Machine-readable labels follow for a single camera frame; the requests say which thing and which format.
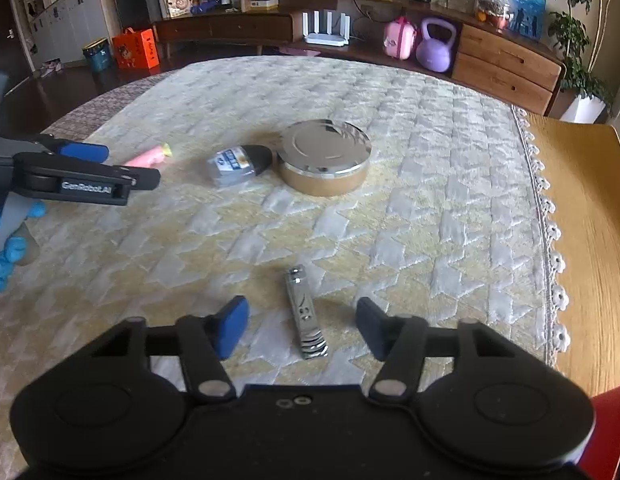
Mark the pink tube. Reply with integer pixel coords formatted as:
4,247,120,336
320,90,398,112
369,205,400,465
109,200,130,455
124,143,173,168

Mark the silver nail clipper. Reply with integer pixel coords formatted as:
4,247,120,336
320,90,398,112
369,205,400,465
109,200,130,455
285,264,328,360

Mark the grey black oval packet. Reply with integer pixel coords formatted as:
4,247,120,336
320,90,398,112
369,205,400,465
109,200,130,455
207,144,273,188

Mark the round silver lid tin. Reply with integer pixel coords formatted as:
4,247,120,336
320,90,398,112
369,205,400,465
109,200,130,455
276,119,372,197

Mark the blue gloved left hand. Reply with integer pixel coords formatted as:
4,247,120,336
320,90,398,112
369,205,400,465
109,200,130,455
0,200,46,292

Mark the teal round bin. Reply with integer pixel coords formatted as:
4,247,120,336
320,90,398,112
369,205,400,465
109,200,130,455
82,38,112,74

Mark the orange gift bag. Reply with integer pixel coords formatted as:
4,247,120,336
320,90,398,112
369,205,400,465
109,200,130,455
112,27,160,70

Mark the cream quilted table mat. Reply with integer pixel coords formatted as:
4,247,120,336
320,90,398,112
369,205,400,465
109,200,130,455
0,58,568,479

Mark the white wifi router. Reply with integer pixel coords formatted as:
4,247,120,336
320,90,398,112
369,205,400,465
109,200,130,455
302,10,351,48

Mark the yellow table runner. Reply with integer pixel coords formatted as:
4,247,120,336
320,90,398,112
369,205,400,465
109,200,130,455
528,114,620,396

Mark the purple kettlebell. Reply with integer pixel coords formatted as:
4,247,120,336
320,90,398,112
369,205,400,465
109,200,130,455
415,18,456,74

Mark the wooden tv cabinet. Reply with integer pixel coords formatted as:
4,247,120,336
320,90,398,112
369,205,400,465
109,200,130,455
152,0,566,115

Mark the tall green potted plant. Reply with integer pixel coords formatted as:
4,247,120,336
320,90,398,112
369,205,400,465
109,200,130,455
548,0,612,124

